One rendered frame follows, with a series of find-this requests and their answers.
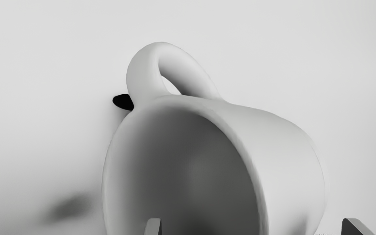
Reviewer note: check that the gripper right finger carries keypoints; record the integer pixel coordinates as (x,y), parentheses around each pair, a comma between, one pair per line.
(354,228)

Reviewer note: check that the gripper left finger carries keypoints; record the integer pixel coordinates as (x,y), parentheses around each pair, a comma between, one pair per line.
(152,227)

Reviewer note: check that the white ceramic mug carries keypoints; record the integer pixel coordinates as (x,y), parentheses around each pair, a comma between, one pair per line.
(279,156)

